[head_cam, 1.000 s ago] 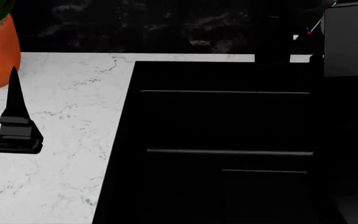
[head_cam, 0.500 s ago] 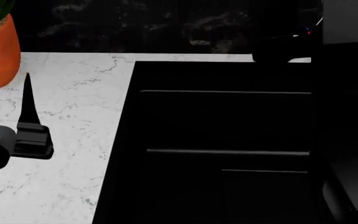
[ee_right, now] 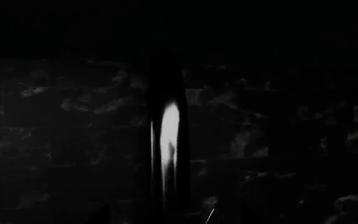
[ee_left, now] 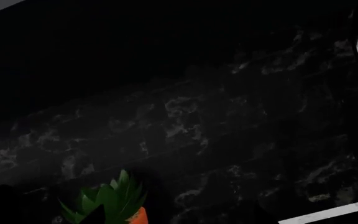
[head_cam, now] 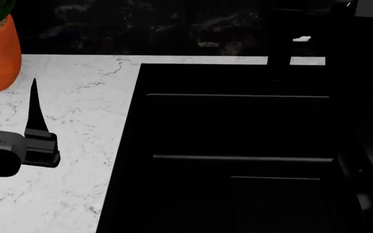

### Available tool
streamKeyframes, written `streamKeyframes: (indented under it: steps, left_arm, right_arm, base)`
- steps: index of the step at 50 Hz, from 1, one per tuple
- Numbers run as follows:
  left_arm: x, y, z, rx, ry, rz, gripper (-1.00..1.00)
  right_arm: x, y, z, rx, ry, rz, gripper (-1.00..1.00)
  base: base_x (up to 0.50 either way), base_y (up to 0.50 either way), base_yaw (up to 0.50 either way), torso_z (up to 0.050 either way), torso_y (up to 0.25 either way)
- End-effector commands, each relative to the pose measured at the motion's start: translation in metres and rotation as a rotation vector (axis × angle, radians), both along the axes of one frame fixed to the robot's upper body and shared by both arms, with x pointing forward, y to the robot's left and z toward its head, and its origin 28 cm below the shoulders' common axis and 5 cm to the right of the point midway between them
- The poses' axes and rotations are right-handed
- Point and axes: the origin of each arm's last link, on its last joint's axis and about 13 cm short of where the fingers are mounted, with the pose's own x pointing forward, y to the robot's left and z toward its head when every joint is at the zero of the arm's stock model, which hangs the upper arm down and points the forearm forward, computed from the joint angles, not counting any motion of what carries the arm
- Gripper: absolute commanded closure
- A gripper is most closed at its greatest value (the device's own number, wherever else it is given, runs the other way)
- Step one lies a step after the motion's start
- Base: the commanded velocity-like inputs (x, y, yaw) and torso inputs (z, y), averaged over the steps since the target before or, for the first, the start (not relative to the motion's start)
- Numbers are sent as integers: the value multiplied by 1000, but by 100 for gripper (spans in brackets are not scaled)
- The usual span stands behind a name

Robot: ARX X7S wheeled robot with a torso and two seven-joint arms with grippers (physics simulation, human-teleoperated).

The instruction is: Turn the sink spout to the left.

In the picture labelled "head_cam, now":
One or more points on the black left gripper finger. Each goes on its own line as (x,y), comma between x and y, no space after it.
(36,114)

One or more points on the black kitchen sink basin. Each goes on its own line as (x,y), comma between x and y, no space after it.
(225,145)

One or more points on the black sink faucet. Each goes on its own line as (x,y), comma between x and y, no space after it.
(278,48)

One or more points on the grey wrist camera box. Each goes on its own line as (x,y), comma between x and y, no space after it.
(2,150)

